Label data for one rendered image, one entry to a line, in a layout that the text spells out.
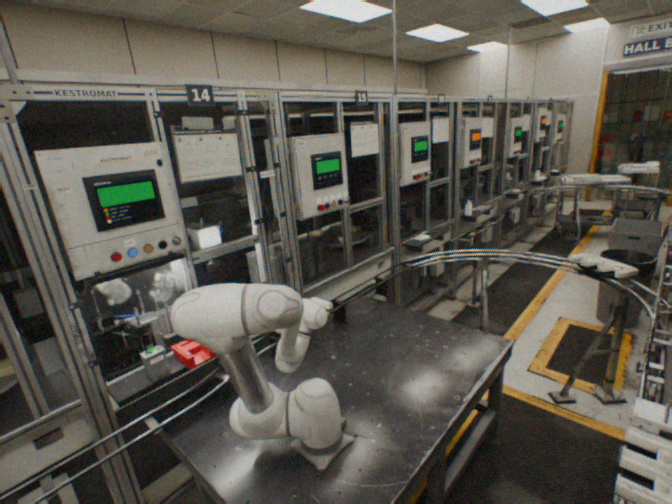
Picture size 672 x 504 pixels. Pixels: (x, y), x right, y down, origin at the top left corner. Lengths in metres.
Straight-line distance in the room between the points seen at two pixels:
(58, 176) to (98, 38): 4.07
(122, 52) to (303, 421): 4.95
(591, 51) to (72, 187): 8.90
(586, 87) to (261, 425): 8.75
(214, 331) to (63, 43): 4.76
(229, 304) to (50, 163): 0.89
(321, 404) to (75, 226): 1.08
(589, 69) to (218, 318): 8.88
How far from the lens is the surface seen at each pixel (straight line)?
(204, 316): 0.93
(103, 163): 1.60
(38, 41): 5.38
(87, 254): 1.61
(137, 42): 5.69
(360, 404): 1.71
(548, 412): 2.86
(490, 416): 2.37
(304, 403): 1.37
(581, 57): 9.34
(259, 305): 0.86
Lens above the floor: 1.81
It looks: 18 degrees down
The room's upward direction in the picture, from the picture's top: 5 degrees counter-clockwise
